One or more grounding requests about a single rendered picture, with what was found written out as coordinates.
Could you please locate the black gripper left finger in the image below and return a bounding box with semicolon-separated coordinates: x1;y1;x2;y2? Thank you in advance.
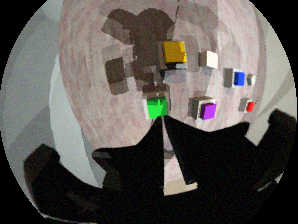
92;116;165;188

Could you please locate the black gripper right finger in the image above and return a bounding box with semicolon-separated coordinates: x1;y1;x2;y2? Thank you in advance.
164;116;250;185

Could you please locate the red button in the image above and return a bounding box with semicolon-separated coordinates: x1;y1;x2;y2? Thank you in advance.
238;97;254;113

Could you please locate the blue button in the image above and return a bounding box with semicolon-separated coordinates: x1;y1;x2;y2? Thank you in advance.
223;68;245;88

